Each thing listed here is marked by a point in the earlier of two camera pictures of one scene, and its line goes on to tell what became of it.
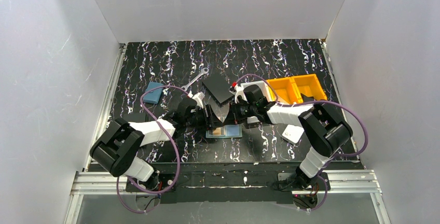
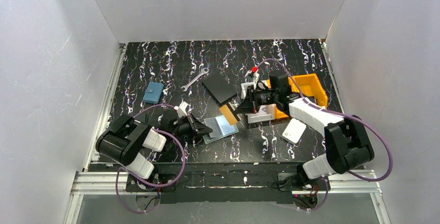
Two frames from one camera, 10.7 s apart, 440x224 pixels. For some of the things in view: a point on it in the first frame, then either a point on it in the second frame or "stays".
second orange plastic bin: x=308 y=84 stays
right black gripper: x=230 y=113 -> x=252 y=99
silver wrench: x=203 y=71 stays
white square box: x=292 y=134 stays
